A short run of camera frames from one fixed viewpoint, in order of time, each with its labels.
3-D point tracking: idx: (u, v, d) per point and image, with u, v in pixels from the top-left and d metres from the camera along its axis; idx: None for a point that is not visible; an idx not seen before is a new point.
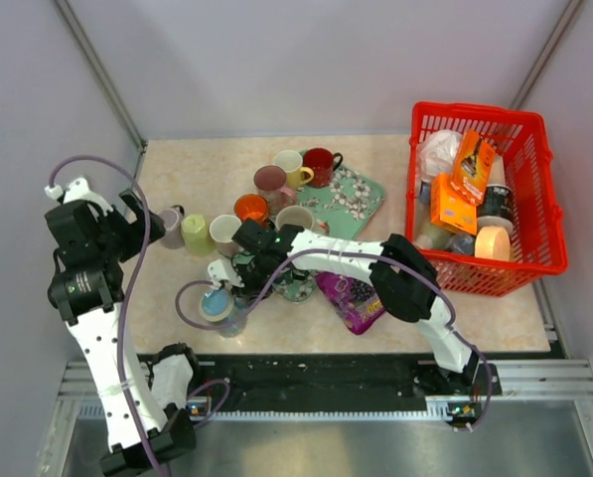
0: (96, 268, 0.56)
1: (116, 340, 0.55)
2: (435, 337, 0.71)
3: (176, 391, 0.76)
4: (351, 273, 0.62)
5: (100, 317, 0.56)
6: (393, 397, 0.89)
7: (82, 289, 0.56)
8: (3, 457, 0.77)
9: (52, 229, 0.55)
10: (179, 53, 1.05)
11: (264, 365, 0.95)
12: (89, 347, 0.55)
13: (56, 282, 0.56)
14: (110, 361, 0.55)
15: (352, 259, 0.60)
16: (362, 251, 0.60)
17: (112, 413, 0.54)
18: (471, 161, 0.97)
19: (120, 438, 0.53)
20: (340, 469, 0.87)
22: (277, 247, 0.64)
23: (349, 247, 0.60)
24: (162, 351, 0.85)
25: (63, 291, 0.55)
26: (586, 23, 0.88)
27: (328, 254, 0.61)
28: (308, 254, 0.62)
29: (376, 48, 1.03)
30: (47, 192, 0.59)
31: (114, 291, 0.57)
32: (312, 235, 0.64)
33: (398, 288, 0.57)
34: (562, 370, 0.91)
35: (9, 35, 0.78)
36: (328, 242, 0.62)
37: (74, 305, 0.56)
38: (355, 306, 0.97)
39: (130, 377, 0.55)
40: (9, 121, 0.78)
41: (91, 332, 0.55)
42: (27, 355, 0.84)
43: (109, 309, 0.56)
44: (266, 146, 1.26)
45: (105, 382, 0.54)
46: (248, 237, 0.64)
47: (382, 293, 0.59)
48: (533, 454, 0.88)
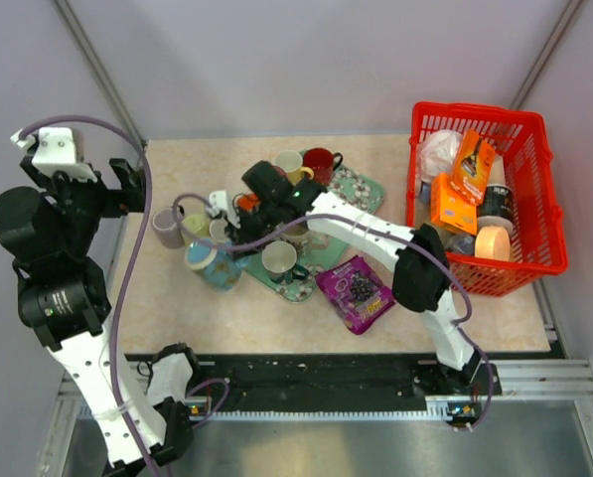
0: (75, 285, 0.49)
1: (108, 364, 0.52)
2: (438, 332, 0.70)
3: (174, 386, 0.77)
4: (370, 252, 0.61)
5: (87, 341, 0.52)
6: (393, 397, 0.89)
7: (63, 312, 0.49)
8: (3, 457, 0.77)
9: (8, 244, 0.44)
10: (179, 53, 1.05)
11: (263, 365, 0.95)
12: (78, 372, 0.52)
13: (26, 300, 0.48)
14: (104, 385, 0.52)
15: (376, 238, 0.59)
16: (389, 233, 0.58)
17: (110, 433, 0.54)
18: (471, 162, 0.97)
19: (122, 455, 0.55)
20: (340, 470, 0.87)
22: (295, 202, 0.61)
23: (376, 226, 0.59)
24: (162, 351, 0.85)
25: (39, 313, 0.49)
26: (586, 22, 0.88)
27: (353, 228, 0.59)
28: (331, 221, 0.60)
29: (376, 49, 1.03)
30: (16, 141, 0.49)
31: (98, 306, 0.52)
32: (338, 200, 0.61)
33: (420, 277, 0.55)
34: (562, 370, 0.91)
35: (9, 36, 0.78)
36: (355, 214, 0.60)
37: (53, 327, 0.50)
38: (355, 306, 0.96)
39: (127, 398, 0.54)
40: (9, 121, 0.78)
41: (79, 356, 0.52)
42: (27, 354, 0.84)
43: (98, 332, 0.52)
44: (266, 146, 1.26)
45: (99, 406, 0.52)
46: (263, 185, 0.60)
47: (398, 282, 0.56)
48: (533, 454, 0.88)
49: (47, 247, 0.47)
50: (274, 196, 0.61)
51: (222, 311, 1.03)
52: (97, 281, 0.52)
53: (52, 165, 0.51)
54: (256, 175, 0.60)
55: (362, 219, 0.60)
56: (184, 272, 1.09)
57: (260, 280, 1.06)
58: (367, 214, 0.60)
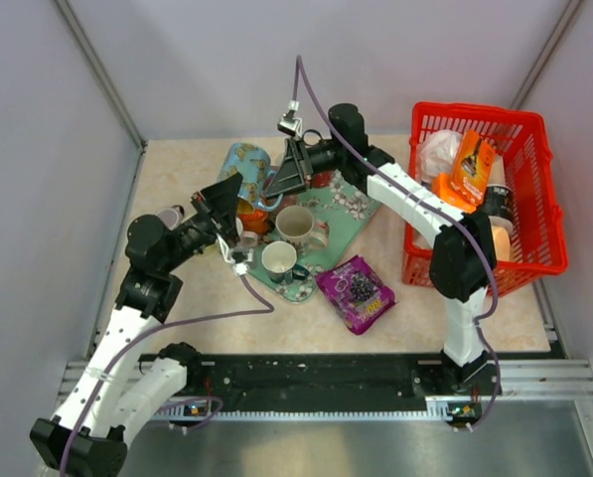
0: (155, 289, 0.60)
1: (128, 341, 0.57)
2: (457, 322, 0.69)
3: (143, 411, 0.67)
4: (418, 225, 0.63)
5: (134, 317, 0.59)
6: (394, 397, 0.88)
7: (141, 294, 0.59)
8: (3, 457, 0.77)
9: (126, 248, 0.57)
10: (179, 54, 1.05)
11: (263, 365, 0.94)
12: (109, 331, 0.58)
13: (126, 278, 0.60)
14: (112, 352, 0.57)
15: (427, 213, 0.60)
16: (440, 209, 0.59)
17: (77, 391, 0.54)
18: (472, 161, 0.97)
19: (65, 415, 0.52)
20: (340, 470, 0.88)
22: (361, 166, 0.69)
23: (430, 200, 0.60)
24: (172, 347, 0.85)
25: (129, 283, 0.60)
26: (585, 23, 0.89)
27: (406, 198, 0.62)
28: (388, 189, 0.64)
29: (376, 48, 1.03)
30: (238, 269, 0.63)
31: (160, 308, 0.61)
32: (400, 172, 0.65)
33: (457, 258, 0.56)
34: (563, 370, 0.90)
35: (8, 35, 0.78)
36: (411, 186, 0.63)
37: (128, 299, 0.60)
38: (356, 305, 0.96)
39: (113, 375, 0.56)
40: (9, 121, 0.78)
41: (118, 321, 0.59)
42: (28, 354, 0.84)
43: (146, 315, 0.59)
44: (266, 146, 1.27)
45: (95, 362, 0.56)
46: (348, 134, 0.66)
47: (439, 258, 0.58)
48: (533, 454, 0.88)
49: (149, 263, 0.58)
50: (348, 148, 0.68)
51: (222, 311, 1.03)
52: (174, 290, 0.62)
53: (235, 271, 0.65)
54: (347, 120, 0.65)
55: (417, 191, 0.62)
56: (184, 271, 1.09)
57: (260, 280, 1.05)
58: (424, 189, 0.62)
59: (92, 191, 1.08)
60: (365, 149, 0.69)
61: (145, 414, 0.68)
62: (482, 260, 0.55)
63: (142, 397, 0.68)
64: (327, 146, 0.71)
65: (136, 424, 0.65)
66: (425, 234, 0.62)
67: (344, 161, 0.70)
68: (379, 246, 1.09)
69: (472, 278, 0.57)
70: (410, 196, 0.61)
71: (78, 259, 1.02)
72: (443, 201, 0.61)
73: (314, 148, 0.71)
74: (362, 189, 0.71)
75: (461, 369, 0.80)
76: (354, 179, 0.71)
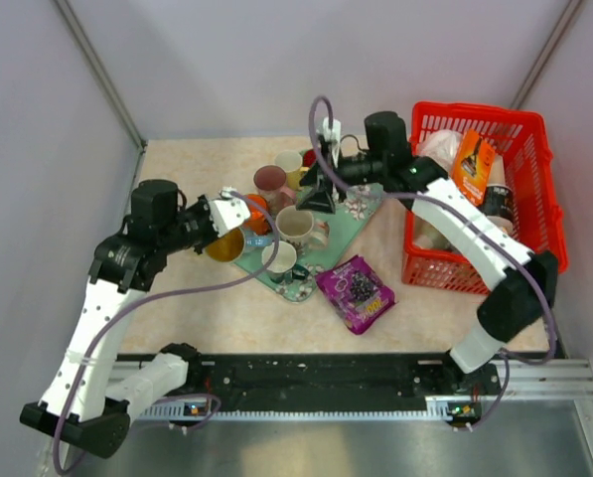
0: (139, 252, 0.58)
1: (108, 319, 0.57)
2: (480, 340, 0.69)
3: (145, 390, 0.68)
4: (473, 257, 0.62)
5: (110, 291, 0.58)
6: (393, 397, 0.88)
7: (117, 261, 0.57)
8: (2, 457, 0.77)
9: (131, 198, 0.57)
10: (179, 54, 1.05)
11: (263, 365, 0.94)
12: (87, 309, 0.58)
13: (102, 246, 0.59)
14: (94, 332, 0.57)
15: (487, 246, 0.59)
16: (503, 245, 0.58)
17: (62, 376, 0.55)
18: (471, 162, 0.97)
19: (53, 401, 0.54)
20: (340, 470, 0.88)
22: (409, 177, 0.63)
23: (492, 233, 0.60)
24: (174, 345, 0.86)
25: (105, 252, 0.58)
26: (585, 23, 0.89)
27: (464, 226, 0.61)
28: (444, 214, 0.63)
29: (376, 48, 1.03)
30: (228, 190, 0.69)
31: (140, 280, 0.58)
32: (456, 192, 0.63)
33: (518, 304, 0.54)
34: (562, 370, 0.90)
35: (9, 36, 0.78)
36: (472, 215, 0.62)
37: (102, 268, 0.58)
38: (355, 305, 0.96)
39: (95, 358, 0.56)
40: (9, 121, 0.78)
41: (96, 298, 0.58)
42: (27, 355, 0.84)
43: (123, 290, 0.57)
44: (265, 146, 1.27)
45: (75, 346, 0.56)
46: (389, 143, 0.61)
47: (497, 298, 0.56)
48: (533, 454, 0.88)
49: (148, 218, 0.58)
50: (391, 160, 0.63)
51: (222, 311, 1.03)
52: (154, 263, 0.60)
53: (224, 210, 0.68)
54: (391, 128, 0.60)
55: (478, 220, 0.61)
56: (184, 271, 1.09)
57: (260, 280, 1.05)
58: (484, 218, 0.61)
59: (92, 192, 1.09)
60: (408, 159, 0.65)
61: (149, 395, 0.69)
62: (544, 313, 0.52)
63: (145, 381, 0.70)
64: (365, 159, 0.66)
65: (140, 402, 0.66)
66: (483, 268, 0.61)
67: (385, 173, 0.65)
68: (379, 246, 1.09)
69: (527, 322, 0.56)
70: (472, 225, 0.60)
71: (78, 259, 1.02)
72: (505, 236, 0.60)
73: (348, 159, 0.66)
74: (408, 200, 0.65)
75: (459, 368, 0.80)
76: (399, 190, 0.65)
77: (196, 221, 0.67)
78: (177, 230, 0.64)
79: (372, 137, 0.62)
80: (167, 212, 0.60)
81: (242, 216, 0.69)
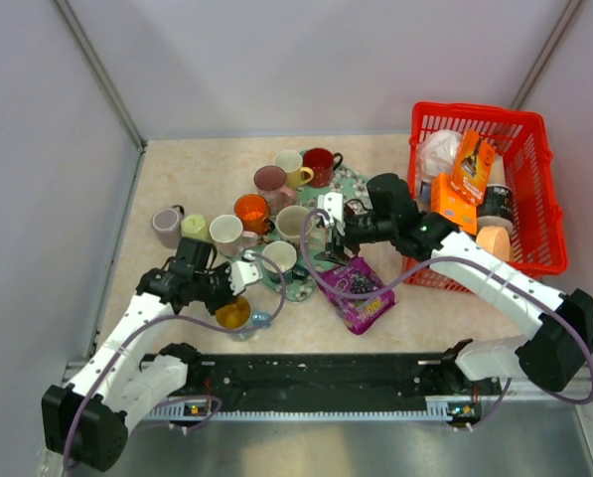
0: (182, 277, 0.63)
1: (146, 320, 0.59)
2: (501, 363, 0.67)
3: (145, 398, 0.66)
4: (503, 306, 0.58)
5: (154, 299, 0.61)
6: (394, 397, 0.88)
7: (162, 283, 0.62)
8: (3, 457, 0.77)
9: (181, 243, 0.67)
10: (179, 54, 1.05)
11: (263, 365, 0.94)
12: (129, 312, 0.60)
13: (148, 271, 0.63)
14: (131, 329, 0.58)
15: (516, 296, 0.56)
16: (530, 292, 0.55)
17: (92, 362, 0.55)
18: (471, 161, 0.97)
19: (78, 384, 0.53)
20: (340, 469, 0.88)
22: (420, 237, 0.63)
23: (517, 279, 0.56)
24: (174, 345, 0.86)
25: (151, 275, 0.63)
26: (585, 22, 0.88)
27: (487, 277, 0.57)
28: (463, 266, 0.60)
29: (377, 48, 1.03)
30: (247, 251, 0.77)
31: (176, 301, 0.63)
32: (471, 242, 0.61)
33: (562, 354, 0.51)
34: None
35: (9, 36, 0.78)
36: (492, 263, 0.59)
37: (147, 288, 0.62)
38: (355, 306, 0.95)
39: (130, 351, 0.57)
40: (8, 121, 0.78)
41: (138, 302, 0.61)
42: (28, 355, 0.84)
43: (166, 300, 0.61)
44: (266, 146, 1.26)
45: (113, 338, 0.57)
46: (394, 205, 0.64)
47: (537, 350, 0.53)
48: (533, 454, 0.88)
49: (192, 256, 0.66)
50: (399, 221, 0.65)
51: None
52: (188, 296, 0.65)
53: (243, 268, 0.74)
54: (393, 192, 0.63)
55: (499, 268, 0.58)
56: None
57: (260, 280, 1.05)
58: (505, 264, 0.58)
59: (92, 192, 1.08)
60: (416, 219, 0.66)
61: (147, 404, 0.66)
62: (588, 362, 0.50)
63: (144, 389, 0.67)
64: (371, 220, 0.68)
65: (137, 411, 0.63)
66: (515, 317, 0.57)
67: (396, 235, 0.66)
68: (379, 247, 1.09)
69: (572, 368, 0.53)
70: (493, 275, 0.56)
71: (78, 259, 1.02)
72: (531, 279, 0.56)
73: (354, 219, 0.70)
74: (422, 260, 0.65)
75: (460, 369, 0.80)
76: (413, 250, 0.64)
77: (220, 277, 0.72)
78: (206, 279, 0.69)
79: (379, 202, 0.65)
80: (205, 259, 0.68)
81: (258, 273, 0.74)
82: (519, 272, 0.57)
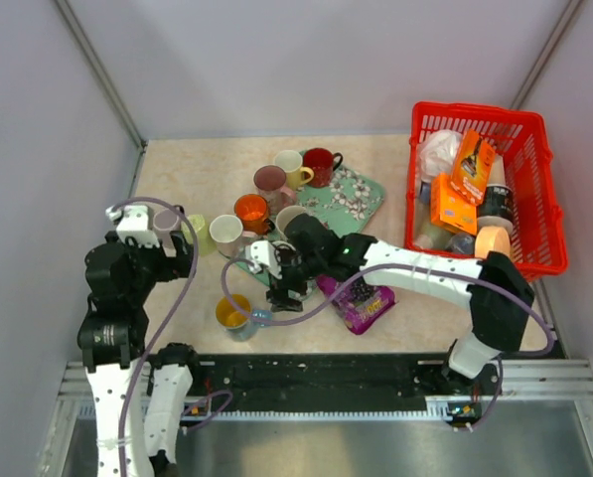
0: (122, 324, 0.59)
1: (124, 396, 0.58)
2: (479, 350, 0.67)
3: (171, 422, 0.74)
4: (439, 294, 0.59)
5: (113, 372, 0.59)
6: (394, 397, 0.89)
7: (107, 341, 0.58)
8: (3, 456, 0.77)
9: (88, 277, 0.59)
10: (178, 54, 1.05)
11: (263, 365, 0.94)
12: (99, 397, 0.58)
13: (83, 331, 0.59)
14: (115, 414, 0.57)
15: (442, 279, 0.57)
16: (453, 270, 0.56)
17: (104, 464, 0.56)
18: (471, 162, 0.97)
19: None
20: (340, 470, 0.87)
22: (346, 258, 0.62)
23: (437, 264, 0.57)
24: (164, 350, 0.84)
25: (89, 337, 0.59)
26: (585, 22, 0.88)
27: (412, 271, 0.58)
28: (388, 271, 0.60)
29: (377, 48, 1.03)
30: (107, 213, 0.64)
31: (136, 348, 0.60)
32: (390, 246, 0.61)
33: (503, 315, 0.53)
34: (561, 370, 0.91)
35: (9, 36, 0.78)
36: (410, 258, 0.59)
37: (95, 354, 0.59)
38: (355, 306, 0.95)
39: (129, 433, 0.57)
40: (9, 121, 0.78)
41: (104, 384, 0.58)
42: (28, 354, 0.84)
43: (125, 366, 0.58)
44: (266, 146, 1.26)
45: (104, 433, 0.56)
46: (313, 240, 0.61)
47: (480, 322, 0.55)
48: (533, 454, 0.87)
49: (112, 289, 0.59)
50: (323, 252, 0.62)
51: None
52: (139, 329, 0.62)
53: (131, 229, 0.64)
54: (306, 229, 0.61)
55: (419, 260, 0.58)
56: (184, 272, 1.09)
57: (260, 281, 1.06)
58: (423, 254, 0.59)
59: (92, 192, 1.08)
60: (337, 242, 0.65)
61: (174, 423, 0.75)
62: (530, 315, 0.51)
63: (164, 415, 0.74)
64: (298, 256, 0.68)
65: (171, 437, 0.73)
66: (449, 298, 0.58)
67: (326, 265, 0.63)
68: None
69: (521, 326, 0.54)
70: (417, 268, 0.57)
71: (78, 258, 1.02)
72: (450, 258, 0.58)
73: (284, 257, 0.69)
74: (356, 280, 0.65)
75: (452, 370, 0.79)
76: (345, 274, 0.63)
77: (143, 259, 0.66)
78: (142, 281, 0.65)
79: (298, 242, 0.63)
80: (126, 276, 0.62)
81: (141, 212, 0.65)
82: (438, 257, 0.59)
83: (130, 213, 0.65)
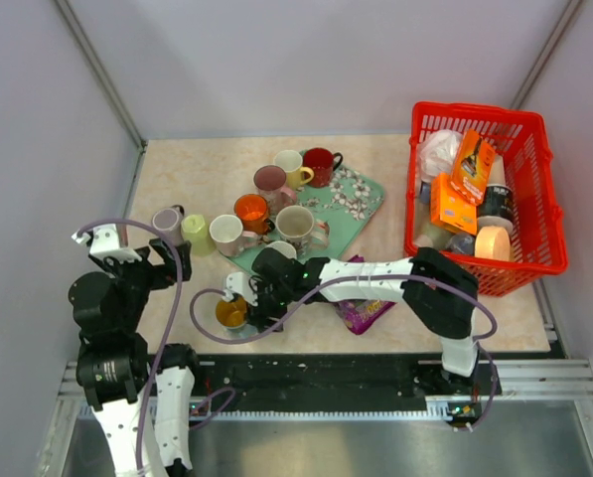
0: (122, 358, 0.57)
1: (136, 428, 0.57)
2: (453, 344, 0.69)
3: (182, 429, 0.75)
4: (386, 297, 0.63)
5: (123, 405, 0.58)
6: (394, 397, 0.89)
7: (110, 378, 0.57)
8: (2, 456, 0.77)
9: (76, 318, 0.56)
10: (178, 54, 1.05)
11: (263, 365, 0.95)
12: (110, 432, 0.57)
13: (82, 370, 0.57)
14: (130, 447, 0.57)
15: (381, 281, 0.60)
16: (389, 272, 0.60)
17: None
18: (471, 161, 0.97)
19: None
20: (340, 469, 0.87)
22: (306, 282, 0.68)
23: (376, 269, 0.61)
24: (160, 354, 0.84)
25: (90, 374, 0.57)
26: (585, 22, 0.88)
27: (358, 280, 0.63)
28: (338, 284, 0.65)
29: (377, 48, 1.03)
30: (74, 239, 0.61)
31: (139, 378, 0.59)
32: (341, 263, 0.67)
33: (436, 303, 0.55)
34: (562, 370, 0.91)
35: (9, 36, 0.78)
36: (356, 269, 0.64)
37: (99, 390, 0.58)
38: (355, 306, 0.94)
39: (148, 463, 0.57)
40: (9, 121, 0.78)
41: (114, 418, 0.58)
42: (27, 353, 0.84)
43: (134, 399, 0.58)
44: (266, 146, 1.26)
45: (122, 467, 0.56)
46: (277, 270, 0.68)
47: (420, 313, 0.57)
48: (533, 454, 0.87)
49: (106, 325, 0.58)
50: (288, 279, 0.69)
51: None
52: (141, 358, 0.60)
53: (103, 250, 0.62)
54: (268, 261, 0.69)
55: (362, 269, 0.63)
56: None
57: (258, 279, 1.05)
58: (366, 263, 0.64)
59: (92, 192, 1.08)
60: (300, 269, 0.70)
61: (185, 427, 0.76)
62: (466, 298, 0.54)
63: (173, 422, 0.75)
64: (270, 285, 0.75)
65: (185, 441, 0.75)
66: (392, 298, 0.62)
67: (292, 291, 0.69)
68: (379, 246, 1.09)
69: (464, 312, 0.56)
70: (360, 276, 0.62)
71: (78, 258, 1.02)
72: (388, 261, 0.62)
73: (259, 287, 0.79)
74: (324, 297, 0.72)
75: (448, 370, 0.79)
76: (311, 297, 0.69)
77: (130, 276, 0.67)
78: (132, 307, 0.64)
79: (264, 273, 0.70)
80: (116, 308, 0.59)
81: (109, 228, 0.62)
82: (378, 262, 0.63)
83: (99, 234, 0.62)
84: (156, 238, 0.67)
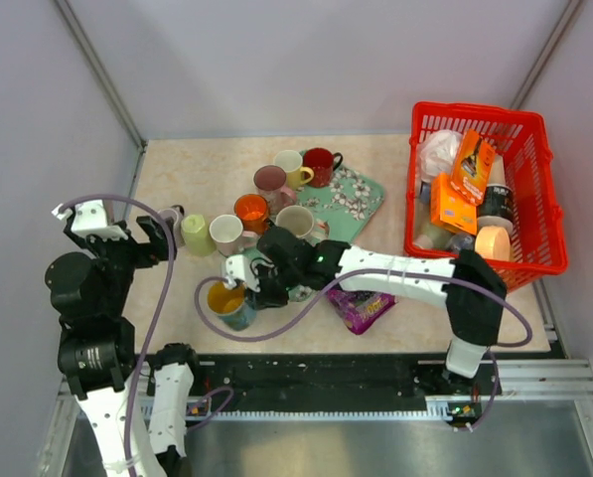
0: (107, 344, 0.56)
1: (124, 417, 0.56)
2: (469, 348, 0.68)
3: (178, 421, 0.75)
4: (414, 294, 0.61)
5: (109, 396, 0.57)
6: (393, 397, 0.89)
7: (93, 365, 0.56)
8: (2, 456, 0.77)
9: (55, 303, 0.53)
10: (178, 54, 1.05)
11: (264, 365, 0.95)
12: (97, 421, 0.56)
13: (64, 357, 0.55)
14: (118, 437, 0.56)
15: (417, 280, 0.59)
16: (427, 272, 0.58)
17: None
18: (471, 162, 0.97)
19: None
20: (340, 469, 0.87)
22: (321, 266, 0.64)
23: (411, 266, 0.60)
24: (162, 351, 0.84)
25: (73, 362, 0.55)
26: (584, 23, 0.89)
27: (387, 275, 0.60)
28: (363, 275, 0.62)
29: (376, 48, 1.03)
30: (57, 215, 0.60)
31: (124, 366, 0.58)
32: (365, 251, 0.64)
33: (475, 310, 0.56)
34: (562, 370, 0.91)
35: (9, 37, 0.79)
36: (385, 262, 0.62)
37: (82, 378, 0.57)
38: (356, 305, 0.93)
39: (136, 453, 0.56)
40: (9, 121, 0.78)
41: (100, 407, 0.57)
42: (27, 353, 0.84)
43: (120, 389, 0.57)
44: (266, 146, 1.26)
45: (110, 457, 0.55)
46: (288, 250, 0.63)
47: (456, 316, 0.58)
48: (533, 455, 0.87)
49: (88, 308, 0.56)
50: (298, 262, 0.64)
51: None
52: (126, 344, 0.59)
53: (86, 228, 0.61)
54: (278, 241, 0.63)
55: (393, 264, 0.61)
56: (184, 271, 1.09)
57: None
58: (397, 257, 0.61)
59: (92, 192, 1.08)
60: (311, 251, 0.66)
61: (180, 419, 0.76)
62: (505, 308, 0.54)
63: (169, 412, 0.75)
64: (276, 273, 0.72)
65: (179, 433, 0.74)
66: (422, 297, 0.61)
67: (302, 275, 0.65)
68: (378, 246, 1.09)
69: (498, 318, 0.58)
70: (391, 271, 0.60)
71: None
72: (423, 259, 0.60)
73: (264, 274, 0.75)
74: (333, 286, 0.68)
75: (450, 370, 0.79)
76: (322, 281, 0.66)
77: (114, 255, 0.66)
78: (117, 288, 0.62)
79: (273, 255, 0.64)
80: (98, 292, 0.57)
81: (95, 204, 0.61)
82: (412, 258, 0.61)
83: (82, 210, 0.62)
84: (145, 216, 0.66)
